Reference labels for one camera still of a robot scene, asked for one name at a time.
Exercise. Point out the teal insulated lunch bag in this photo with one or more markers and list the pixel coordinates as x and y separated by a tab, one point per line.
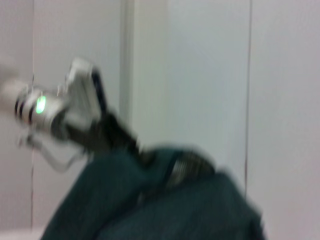
162	200

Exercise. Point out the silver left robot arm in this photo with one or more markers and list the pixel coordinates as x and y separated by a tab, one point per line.
30	105

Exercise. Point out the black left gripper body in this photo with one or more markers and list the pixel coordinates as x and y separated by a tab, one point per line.
80	132

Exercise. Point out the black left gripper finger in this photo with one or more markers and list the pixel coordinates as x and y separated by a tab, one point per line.
130	142

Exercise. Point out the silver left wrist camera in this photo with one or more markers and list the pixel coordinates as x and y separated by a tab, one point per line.
82	92

